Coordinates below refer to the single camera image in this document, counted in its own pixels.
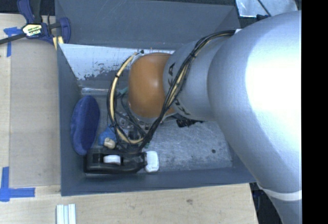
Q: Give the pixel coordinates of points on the blue toy figure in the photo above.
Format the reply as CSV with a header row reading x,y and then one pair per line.
x,y
106,138

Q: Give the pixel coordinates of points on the blue oval sponge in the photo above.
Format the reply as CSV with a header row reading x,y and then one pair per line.
x,y
84,123

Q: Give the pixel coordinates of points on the white plastic block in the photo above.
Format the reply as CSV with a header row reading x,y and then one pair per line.
x,y
152,162

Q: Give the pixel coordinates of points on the grey metal bin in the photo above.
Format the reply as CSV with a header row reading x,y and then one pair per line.
x,y
189,148

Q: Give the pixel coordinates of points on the pale wood flat board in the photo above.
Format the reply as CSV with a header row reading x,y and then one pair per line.
x,y
33,115

